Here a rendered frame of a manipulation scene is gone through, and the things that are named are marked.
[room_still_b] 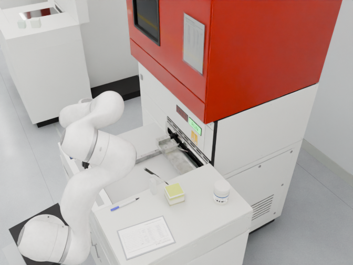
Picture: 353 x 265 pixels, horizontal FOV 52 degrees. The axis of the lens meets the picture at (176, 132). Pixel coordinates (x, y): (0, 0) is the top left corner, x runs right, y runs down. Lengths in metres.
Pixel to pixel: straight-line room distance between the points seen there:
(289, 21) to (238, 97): 0.39
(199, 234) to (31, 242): 0.67
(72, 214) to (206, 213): 0.67
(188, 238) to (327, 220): 1.68
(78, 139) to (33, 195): 2.18
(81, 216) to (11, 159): 2.45
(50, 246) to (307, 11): 1.39
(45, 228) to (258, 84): 1.10
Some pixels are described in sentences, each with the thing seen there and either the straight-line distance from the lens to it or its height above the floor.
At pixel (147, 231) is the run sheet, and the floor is 0.97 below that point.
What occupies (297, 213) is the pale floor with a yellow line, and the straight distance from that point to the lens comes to 2.99.
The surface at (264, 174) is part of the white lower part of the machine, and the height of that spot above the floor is 0.66.
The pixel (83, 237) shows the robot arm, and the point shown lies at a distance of 1.23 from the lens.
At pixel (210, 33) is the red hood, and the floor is 1.67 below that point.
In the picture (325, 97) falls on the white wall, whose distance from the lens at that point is 3.19.
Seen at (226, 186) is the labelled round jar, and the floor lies 1.06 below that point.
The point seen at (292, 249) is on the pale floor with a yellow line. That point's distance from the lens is 2.78.
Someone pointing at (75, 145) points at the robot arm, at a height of 1.59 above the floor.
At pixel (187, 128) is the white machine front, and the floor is 1.04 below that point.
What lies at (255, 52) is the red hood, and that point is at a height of 1.52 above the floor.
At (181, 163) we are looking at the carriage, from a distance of 1.95.
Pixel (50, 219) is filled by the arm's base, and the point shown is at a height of 0.98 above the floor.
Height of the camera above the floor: 2.24
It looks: 39 degrees down
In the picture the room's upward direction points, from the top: straight up
